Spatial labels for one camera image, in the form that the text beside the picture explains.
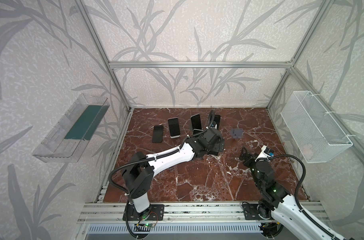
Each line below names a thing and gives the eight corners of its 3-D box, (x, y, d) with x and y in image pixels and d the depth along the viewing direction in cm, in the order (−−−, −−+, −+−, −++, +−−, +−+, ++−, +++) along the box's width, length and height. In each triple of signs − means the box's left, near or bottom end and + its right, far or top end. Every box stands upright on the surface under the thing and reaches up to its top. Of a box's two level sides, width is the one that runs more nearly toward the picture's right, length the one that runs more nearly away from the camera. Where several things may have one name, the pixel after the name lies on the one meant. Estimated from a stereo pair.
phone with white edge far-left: (169, 140, 103) (166, 127, 92) (170, 130, 108) (168, 117, 97) (179, 140, 103) (178, 127, 92) (180, 130, 108) (179, 117, 97)
